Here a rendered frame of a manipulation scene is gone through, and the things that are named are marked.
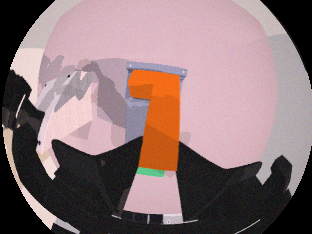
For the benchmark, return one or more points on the orange l-shaped block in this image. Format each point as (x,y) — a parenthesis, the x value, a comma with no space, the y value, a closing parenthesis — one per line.
(162,129)

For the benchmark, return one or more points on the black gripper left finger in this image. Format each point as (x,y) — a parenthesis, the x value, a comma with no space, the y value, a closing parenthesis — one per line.
(112,172)

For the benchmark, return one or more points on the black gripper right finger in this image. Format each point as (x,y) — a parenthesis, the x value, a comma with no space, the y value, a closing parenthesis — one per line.
(200,181)

